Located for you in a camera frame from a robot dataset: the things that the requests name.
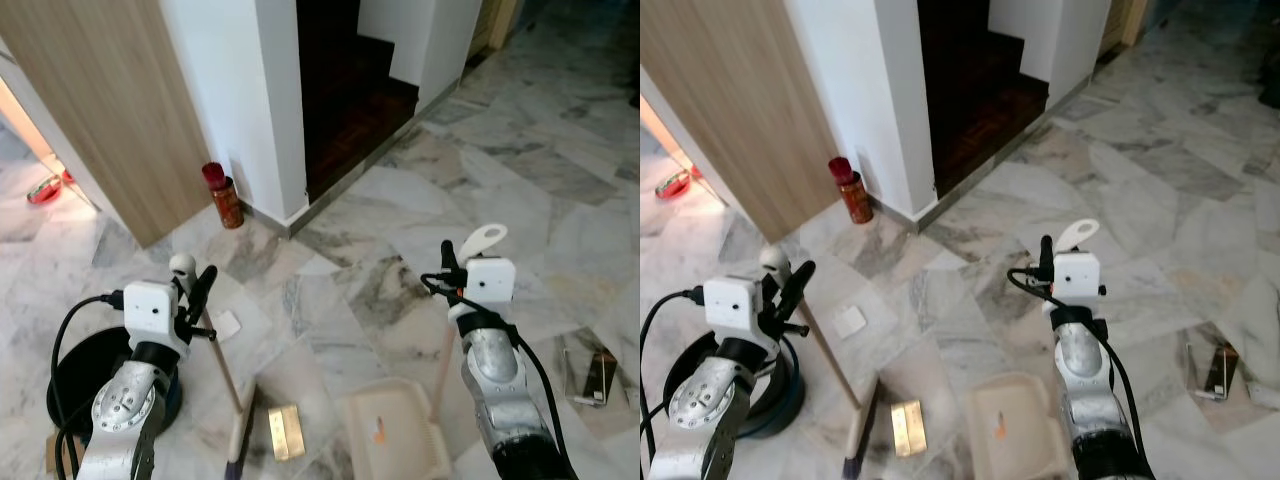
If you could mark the beige plastic dustpan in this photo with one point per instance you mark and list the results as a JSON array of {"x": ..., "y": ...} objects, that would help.
[
  {"x": 395, "y": 430},
  {"x": 1015, "y": 425}
]

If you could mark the shiny clear plastic wrapper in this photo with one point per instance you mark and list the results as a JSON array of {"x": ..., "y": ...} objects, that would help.
[
  {"x": 590, "y": 375},
  {"x": 1215, "y": 370}
]

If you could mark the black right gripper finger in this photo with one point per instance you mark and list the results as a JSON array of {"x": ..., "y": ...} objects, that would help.
[
  {"x": 452, "y": 255},
  {"x": 1046, "y": 250}
]

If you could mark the light wood panel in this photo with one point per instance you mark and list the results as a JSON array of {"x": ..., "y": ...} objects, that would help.
[
  {"x": 740, "y": 100},
  {"x": 110, "y": 100}
]

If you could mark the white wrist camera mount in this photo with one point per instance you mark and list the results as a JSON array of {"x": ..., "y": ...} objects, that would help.
[
  {"x": 150, "y": 310},
  {"x": 490, "y": 280},
  {"x": 1075, "y": 275},
  {"x": 735, "y": 305}
]

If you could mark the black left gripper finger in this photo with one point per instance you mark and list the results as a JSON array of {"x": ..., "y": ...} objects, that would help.
[
  {"x": 798, "y": 282},
  {"x": 203, "y": 285}
]

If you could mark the wooden door frame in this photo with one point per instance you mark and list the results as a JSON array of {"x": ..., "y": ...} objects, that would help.
[
  {"x": 495, "y": 20},
  {"x": 1125, "y": 20}
]

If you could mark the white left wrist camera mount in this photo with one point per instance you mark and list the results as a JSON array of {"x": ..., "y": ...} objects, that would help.
[
  {"x": 735, "y": 305},
  {"x": 150, "y": 310}
]

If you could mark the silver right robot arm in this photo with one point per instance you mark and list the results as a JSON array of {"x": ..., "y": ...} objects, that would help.
[
  {"x": 1085, "y": 370},
  {"x": 495, "y": 370}
]

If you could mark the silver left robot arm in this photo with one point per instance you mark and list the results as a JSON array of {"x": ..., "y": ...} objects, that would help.
[
  {"x": 705, "y": 400},
  {"x": 120, "y": 410}
]

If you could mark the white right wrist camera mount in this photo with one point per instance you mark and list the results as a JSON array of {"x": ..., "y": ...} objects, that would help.
[
  {"x": 490, "y": 280},
  {"x": 1075, "y": 275}
]

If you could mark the black round bin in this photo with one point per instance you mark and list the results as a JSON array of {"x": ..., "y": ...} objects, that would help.
[
  {"x": 90, "y": 360},
  {"x": 785, "y": 395}
]

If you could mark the wooden broom with beige grip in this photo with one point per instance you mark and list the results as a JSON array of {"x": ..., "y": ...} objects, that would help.
[
  {"x": 225, "y": 365},
  {"x": 835, "y": 365}
]

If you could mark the white paper scrap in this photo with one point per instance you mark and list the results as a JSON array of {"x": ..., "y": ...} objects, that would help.
[
  {"x": 851, "y": 320},
  {"x": 227, "y": 324}
]

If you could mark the red bowl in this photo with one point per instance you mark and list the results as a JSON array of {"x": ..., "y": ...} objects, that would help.
[
  {"x": 42, "y": 192},
  {"x": 672, "y": 186}
]

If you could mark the red tin of incense sticks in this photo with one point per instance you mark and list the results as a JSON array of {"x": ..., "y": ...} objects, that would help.
[
  {"x": 855, "y": 198},
  {"x": 228, "y": 205}
]

